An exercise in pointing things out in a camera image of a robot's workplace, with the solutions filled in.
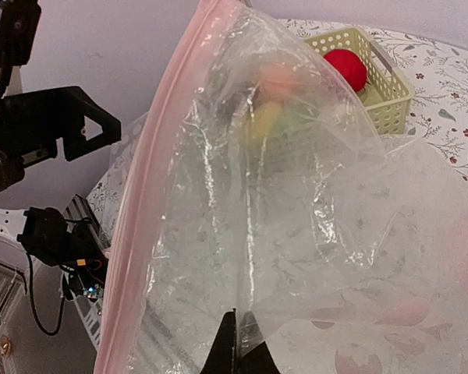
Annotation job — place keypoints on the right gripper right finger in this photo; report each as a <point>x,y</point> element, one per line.
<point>253,355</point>

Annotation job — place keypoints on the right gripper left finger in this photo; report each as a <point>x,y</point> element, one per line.
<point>222,356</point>

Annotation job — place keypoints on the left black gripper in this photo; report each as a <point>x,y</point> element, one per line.
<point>32,123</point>

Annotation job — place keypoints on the clear zip top bag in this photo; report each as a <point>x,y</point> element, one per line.
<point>394,300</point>

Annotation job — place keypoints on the left clear dotted bag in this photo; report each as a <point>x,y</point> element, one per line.
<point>105,198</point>

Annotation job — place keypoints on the yellow toy mango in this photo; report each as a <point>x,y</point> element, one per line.
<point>260,123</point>

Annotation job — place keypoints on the orange toy orange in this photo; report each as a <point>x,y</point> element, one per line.
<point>277,83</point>

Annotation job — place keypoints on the red toy apple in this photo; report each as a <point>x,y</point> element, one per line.
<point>349,65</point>

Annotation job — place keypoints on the green perforated plastic basket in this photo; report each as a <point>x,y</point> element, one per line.
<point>388,93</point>

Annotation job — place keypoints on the floral table mat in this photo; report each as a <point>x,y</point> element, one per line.
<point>444,97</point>

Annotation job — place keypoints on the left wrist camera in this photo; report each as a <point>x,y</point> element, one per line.
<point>18,26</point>

